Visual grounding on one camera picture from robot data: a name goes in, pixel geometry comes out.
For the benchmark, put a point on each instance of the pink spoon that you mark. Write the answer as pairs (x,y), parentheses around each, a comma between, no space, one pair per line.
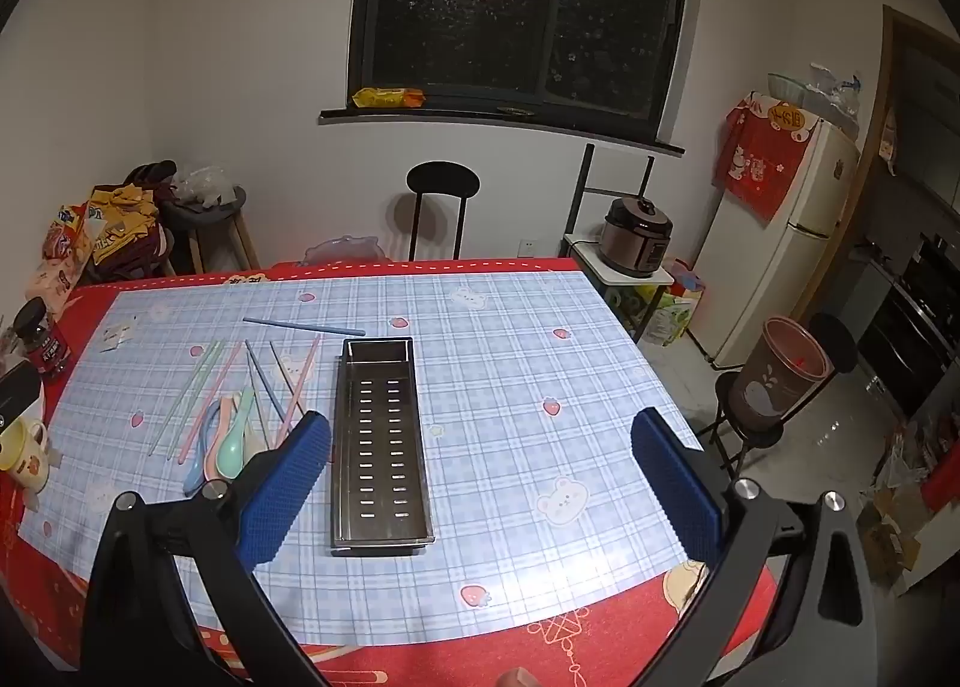
(208,438)

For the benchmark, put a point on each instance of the black round stool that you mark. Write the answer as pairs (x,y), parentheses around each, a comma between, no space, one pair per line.
(442,181)

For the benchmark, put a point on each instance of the black oven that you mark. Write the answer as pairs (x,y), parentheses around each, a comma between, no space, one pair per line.
(915,327)

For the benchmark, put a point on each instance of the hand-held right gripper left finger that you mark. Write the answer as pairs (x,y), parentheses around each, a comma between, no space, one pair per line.
(289,484)

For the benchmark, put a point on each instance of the clear plastic bag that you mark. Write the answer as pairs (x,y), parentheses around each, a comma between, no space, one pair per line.
(201,183)

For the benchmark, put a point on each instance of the yellow snack packet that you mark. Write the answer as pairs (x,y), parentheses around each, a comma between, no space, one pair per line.
(388,97)

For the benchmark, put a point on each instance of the cream printed mug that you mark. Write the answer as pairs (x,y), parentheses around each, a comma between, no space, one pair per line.
(21,458)

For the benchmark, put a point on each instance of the colourful snack bag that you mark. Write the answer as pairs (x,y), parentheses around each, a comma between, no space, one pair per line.
(71,237)

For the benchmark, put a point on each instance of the cream refrigerator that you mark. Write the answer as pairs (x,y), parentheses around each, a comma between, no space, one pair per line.
(765,282)

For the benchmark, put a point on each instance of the cardboard box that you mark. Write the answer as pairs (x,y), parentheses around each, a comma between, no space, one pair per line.
(892,537)

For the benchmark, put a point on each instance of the dark clothes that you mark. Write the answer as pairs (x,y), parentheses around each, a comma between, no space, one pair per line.
(150,173)

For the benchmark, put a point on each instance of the red printed cloth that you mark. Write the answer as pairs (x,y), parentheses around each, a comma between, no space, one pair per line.
(761,162)

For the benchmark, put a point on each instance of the perforated metal utensil tray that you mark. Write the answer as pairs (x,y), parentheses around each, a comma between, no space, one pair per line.
(379,447)

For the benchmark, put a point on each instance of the wooden door frame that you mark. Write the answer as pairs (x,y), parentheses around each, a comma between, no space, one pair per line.
(889,57)

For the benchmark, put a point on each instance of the black window sill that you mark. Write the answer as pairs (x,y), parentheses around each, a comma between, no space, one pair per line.
(487,121)

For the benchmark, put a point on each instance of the green packet bag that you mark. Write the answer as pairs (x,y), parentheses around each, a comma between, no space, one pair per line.
(667,323)

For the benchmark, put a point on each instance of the dark red bag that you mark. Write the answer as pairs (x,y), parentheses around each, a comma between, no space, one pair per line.
(131,259)

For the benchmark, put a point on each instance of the dark jar with black lid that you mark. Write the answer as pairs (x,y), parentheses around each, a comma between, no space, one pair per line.
(43,342)

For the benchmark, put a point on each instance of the dark window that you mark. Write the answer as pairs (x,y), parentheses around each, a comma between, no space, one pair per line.
(525,4)

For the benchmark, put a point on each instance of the black metal rack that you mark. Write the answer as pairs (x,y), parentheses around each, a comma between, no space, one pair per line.
(585,192)

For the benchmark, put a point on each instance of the green spoon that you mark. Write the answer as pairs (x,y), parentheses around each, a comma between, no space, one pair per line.
(229,456)

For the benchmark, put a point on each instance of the brown rice cooker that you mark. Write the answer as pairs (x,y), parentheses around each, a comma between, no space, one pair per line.
(637,241)

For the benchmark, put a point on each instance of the pale bowl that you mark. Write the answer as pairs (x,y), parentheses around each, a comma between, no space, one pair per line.
(786,87)

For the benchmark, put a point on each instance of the wooden stool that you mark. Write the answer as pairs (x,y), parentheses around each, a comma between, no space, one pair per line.
(225,229)

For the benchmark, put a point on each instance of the cream spoon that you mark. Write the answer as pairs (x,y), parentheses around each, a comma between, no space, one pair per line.
(251,441)

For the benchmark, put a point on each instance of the person's right hand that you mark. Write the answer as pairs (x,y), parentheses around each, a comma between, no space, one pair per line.
(521,679)

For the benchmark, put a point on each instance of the white side table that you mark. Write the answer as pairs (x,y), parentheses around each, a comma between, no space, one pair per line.
(592,256)

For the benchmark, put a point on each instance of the clear plastic bowl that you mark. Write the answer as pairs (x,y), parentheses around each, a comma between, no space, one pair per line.
(345,250)

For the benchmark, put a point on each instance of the black device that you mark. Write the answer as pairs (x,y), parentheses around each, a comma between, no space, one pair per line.
(16,394)

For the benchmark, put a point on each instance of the crumpled plastic bags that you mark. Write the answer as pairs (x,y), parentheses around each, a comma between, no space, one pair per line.
(836,94)

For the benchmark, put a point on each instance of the black folding stool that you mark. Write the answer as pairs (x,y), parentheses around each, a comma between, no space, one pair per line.
(739,432)

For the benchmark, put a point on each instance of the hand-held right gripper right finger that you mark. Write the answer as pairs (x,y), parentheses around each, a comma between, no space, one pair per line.
(671,484)

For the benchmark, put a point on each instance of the blue spoon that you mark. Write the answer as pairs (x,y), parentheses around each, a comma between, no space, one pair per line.
(195,478)

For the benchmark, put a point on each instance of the white wall outlet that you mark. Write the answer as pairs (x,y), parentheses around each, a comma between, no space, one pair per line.
(527,248)

